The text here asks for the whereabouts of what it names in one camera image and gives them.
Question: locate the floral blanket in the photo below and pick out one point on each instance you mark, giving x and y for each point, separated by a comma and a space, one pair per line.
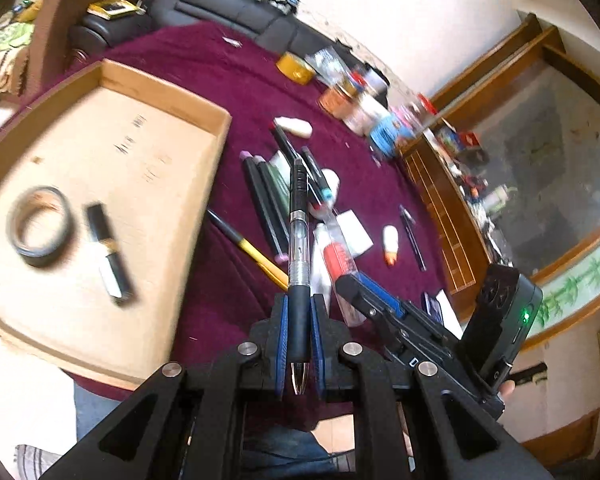
2, 55

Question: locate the white pad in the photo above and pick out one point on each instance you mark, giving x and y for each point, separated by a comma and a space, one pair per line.
354, 232

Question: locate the small white orange bottle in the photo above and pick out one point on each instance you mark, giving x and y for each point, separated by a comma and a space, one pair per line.
391, 245

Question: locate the grey tape roll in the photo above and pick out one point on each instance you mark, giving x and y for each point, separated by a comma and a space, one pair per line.
37, 227

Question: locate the yellow black pencil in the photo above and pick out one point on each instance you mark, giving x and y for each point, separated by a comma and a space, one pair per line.
245, 247

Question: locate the black clear gel pen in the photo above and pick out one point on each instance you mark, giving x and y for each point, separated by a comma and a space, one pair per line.
298, 240

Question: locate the small white tube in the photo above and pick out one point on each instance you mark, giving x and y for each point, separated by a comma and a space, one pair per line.
292, 126

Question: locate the person's right hand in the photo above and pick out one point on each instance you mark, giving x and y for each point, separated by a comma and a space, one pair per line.
507, 390

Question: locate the black blue-tipped marker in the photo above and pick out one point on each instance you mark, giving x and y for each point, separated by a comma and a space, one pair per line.
315, 177

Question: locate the clear tube red label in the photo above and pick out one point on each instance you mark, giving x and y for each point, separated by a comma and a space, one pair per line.
337, 260

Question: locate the cardboard box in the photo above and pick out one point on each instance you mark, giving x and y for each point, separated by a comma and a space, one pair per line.
130, 200

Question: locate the dark green pencil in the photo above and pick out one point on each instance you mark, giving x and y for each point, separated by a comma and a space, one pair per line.
272, 195

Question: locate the grey shoe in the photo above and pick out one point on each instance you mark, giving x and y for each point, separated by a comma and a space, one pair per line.
37, 462

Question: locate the maroon tablecloth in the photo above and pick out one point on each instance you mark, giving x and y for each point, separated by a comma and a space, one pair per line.
190, 70

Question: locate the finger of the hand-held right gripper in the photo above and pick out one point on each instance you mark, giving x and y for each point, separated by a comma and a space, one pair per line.
360, 300
390, 302

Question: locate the wooden glass cabinet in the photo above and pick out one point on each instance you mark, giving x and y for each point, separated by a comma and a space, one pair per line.
530, 160

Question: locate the brown armchair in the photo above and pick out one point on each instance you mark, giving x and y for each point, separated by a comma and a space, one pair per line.
75, 15

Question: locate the yellow tape roll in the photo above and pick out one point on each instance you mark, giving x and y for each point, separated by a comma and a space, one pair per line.
295, 67

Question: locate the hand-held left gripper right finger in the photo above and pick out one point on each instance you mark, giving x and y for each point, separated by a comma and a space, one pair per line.
318, 345

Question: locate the clutter on cabinet ledge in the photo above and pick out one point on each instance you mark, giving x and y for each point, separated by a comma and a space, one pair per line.
472, 180

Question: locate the yellow flat box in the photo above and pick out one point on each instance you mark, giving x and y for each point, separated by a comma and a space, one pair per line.
112, 8

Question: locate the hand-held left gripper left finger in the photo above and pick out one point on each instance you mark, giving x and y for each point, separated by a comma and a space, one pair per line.
279, 342

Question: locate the person's blue jeans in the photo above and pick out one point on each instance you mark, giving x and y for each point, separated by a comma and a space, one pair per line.
280, 455

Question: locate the small silver wrapper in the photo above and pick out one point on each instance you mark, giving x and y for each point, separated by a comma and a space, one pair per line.
232, 41

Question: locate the thin black pen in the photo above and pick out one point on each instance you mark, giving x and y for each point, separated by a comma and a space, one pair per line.
412, 237

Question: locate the orange jar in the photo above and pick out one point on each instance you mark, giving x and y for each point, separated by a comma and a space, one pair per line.
337, 97

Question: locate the black leather sofa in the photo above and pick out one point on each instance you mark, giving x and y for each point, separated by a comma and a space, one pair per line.
205, 5

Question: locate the small dark box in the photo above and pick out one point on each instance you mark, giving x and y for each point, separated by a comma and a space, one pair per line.
432, 305

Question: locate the black lipstick tube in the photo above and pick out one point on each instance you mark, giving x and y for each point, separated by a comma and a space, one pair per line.
107, 250

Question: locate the white jar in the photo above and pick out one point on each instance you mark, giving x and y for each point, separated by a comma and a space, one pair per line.
364, 112

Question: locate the blue bottle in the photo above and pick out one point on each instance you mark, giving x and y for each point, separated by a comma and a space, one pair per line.
387, 132

